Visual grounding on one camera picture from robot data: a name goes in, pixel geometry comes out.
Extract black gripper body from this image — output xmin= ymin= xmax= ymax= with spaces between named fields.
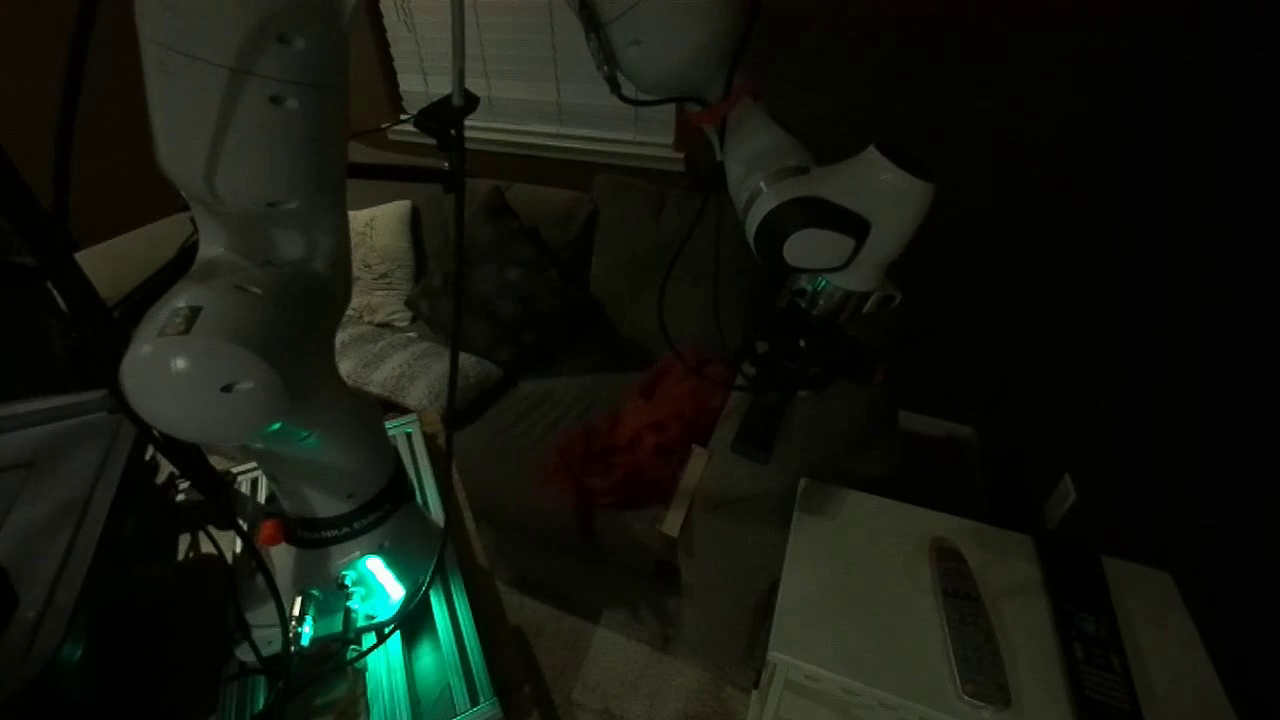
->
xmin=755 ymin=270 xmax=907 ymax=392

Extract long black remote control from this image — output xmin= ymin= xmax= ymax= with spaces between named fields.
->
xmin=730 ymin=389 xmax=790 ymax=469

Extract green lit robot base cart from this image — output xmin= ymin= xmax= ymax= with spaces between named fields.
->
xmin=245 ymin=411 xmax=498 ymax=720

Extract grey remote control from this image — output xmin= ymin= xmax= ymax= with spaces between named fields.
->
xmin=926 ymin=530 xmax=1014 ymax=713

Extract grey upholstered armchair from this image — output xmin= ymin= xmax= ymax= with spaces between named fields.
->
xmin=445 ymin=357 xmax=937 ymax=697

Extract dark sofa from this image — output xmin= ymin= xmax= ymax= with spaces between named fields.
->
xmin=74 ymin=166 xmax=755 ymax=418

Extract white lattice side table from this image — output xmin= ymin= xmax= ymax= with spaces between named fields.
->
xmin=744 ymin=474 xmax=1242 ymax=720

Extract dark patterned throw pillow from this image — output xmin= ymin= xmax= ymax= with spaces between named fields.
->
xmin=419 ymin=183 xmax=609 ymax=367

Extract black tripod stand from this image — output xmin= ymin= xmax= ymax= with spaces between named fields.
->
xmin=413 ymin=0 xmax=489 ymax=418

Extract white window blinds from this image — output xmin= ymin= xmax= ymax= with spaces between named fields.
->
xmin=376 ymin=0 xmax=693 ymax=170

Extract white crumpled throw blanket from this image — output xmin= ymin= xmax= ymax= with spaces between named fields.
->
xmin=333 ymin=316 xmax=509 ymax=418

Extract white throw pillow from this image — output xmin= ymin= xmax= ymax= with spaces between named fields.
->
xmin=336 ymin=196 xmax=423 ymax=337

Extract grey bag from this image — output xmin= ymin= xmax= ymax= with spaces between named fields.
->
xmin=0 ymin=382 xmax=138 ymax=699

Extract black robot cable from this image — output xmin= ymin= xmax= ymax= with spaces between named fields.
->
xmin=656 ymin=74 xmax=750 ymax=367

